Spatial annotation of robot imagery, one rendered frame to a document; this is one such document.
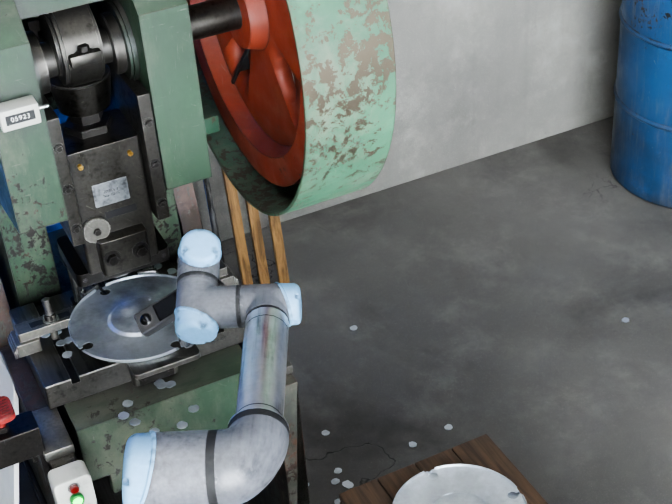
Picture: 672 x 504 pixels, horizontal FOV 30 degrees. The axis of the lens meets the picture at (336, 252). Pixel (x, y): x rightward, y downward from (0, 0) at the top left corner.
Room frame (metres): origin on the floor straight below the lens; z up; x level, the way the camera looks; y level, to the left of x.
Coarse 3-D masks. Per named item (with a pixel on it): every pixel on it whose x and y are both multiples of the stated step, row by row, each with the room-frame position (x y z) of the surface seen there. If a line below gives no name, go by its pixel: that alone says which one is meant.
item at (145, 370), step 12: (180, 348) 1.95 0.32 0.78; (192, 348) 1.95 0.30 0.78; (156, 360) 1.92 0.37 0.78; (168, 360) 1.92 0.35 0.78; (180, 360) 1.91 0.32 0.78; (192, 360) 1.92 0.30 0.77; (132, 372) 1.89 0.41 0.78; (144, 372) 1.88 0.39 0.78; (156, 372) 1.89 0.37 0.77; (168, 372) 2.02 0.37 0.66; (144, 384) 2.00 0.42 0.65
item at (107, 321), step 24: (120, 288) 2.17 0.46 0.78; (144, 288) 2.16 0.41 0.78; (168, 288) 2.15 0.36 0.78; (72, 312) 2.09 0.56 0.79; (96, 312) 2.09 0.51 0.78; (120, 312) 2.07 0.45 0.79; (72, 336) 2.01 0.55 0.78; (96, 336) 2.01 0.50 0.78; (120, 336) 2.00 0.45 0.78; (144, 336) 1.99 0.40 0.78; (168, 336) 1.99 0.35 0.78; (120, 360) 1.92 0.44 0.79; (144, 360) 1.92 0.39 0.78
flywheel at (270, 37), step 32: (192, 0) 2.57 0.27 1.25; (256, 0) 2.25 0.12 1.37; (256, 32) 2.24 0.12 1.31; (288, 32) 2.16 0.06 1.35; (224, 64) 2.50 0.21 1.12; (256, 64) 2.33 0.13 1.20; (288, 64) 2.17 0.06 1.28; (224, 96) 2.45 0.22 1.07; (256, 96) 2.35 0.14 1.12; (288, 96) 2.20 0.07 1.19; (256, 128) 2.35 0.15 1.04; (288, 128) 2.20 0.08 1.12; (256, 160) 2.29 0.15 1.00; (288, 160) 2.12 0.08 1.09
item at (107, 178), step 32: (64, 128) 2.15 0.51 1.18; (96, 128) 2.14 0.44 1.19; (128, 128) 2.16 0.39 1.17; (96, 160) 2.09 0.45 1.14; (128, 160) 2.12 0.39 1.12; (96, 192) 2.09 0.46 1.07; (128, 192) 2.11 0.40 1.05; (96, 224) 2.07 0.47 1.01; (128, 224) 2.11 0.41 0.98; (96, 256) 2.08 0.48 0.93; (128, 256) 2.07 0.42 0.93
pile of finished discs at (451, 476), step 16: (448, 464) 1.98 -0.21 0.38; (464, 464) 1.97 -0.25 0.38; (416, 480) 1.94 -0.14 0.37; (432, 480) 1.94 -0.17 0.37; (448, 480) 1.93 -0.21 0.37; (464, 480) 1.93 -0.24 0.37; (480, 480) 1.93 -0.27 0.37; (496, 480) 1.92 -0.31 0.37; (400, 496) 1.90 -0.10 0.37; (416, 496) 1.89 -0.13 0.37; (432, 496) 1.89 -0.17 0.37; (448, 496) 1.88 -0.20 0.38; (464, 496) 1.88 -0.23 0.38; (480, 496) 1.88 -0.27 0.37; (496, 496) 1.88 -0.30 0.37; (512, 496) 1.88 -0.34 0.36
